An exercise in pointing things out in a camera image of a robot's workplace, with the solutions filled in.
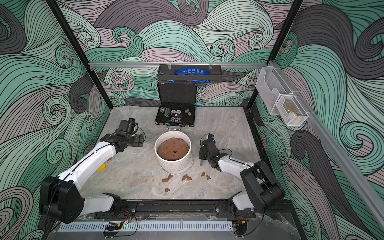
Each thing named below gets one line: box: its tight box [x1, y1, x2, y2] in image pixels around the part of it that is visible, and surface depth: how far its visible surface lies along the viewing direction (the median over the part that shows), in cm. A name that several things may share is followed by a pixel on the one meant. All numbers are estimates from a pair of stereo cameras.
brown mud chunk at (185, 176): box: [181, 174, 193, 181], surface depth 86 cm
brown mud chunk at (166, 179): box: [161, 174, 173, 183], surface depth 85 cm
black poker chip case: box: [155, 82, 197, 131], surface depth 116 cm
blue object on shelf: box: [174, 67, 211, 76], surface depth 94 cm
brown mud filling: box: [157, 137, 190, 161], surface depth 85 cm
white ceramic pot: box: [154, 130, 194, 175], surface depth 84 cm
